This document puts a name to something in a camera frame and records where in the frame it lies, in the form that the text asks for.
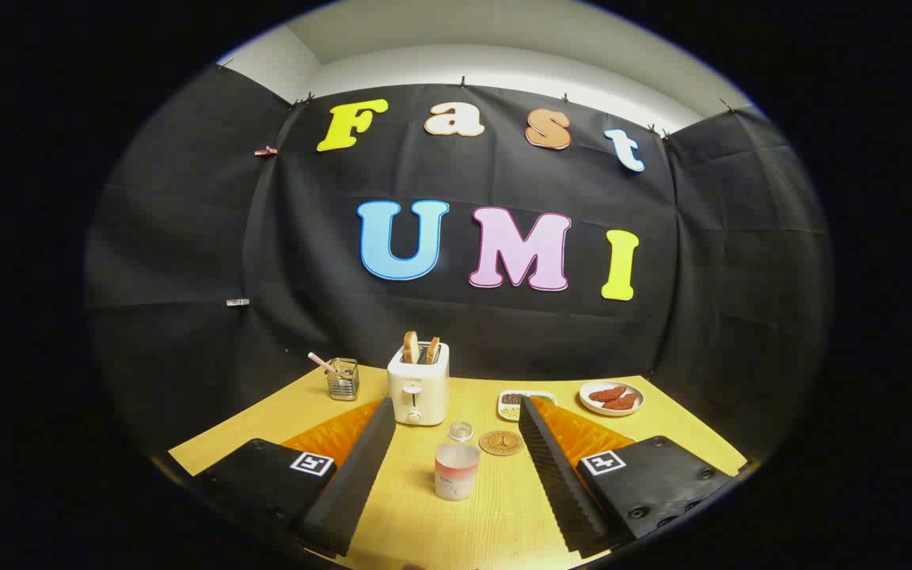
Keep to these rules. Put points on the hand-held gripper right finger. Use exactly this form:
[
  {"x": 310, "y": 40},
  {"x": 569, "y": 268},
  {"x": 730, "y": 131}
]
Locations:
[{"x": 555, "y": 483}]

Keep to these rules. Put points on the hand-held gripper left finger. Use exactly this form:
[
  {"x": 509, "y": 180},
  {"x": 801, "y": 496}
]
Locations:
[{"x": 361, "y": 475}]

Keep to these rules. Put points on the round wooden coaster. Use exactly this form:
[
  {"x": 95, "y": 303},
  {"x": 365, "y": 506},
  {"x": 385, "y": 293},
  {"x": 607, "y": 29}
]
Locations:
[{"x": 501, "y": 442}]

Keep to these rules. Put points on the clear juice bottle pink label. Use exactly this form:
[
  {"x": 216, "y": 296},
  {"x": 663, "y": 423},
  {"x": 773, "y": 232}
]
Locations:
[{"x": 457, "y": 471}]

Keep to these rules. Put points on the white round plate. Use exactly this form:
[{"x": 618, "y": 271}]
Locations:
[{"x": 592, "y": 405}]

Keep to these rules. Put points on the white divided dish of beans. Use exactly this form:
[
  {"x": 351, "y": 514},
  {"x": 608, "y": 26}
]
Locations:
[{"x": 508, "y": 410}]

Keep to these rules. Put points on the white toaster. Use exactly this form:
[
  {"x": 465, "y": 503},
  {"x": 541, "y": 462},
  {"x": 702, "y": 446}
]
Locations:
[{"x": 418, "y": 392}]

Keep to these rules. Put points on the brown meat piece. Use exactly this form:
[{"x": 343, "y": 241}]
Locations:
[
  {"x": 622, "y": 402},
  {"x": 606, "y": 393}
]

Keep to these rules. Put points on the wooden table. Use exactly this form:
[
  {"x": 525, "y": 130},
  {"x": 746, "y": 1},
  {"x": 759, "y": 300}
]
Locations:
[{"x": 464, "y": 532}]

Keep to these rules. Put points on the red striped straw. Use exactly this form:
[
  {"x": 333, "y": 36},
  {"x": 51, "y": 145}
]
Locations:
[{"x": 321, "y": 363}]

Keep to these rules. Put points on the bread slice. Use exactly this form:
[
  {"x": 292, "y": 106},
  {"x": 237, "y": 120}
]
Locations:
[
  {"x": 411, "y": 347},
  {"x": 431, "y": 350}
]

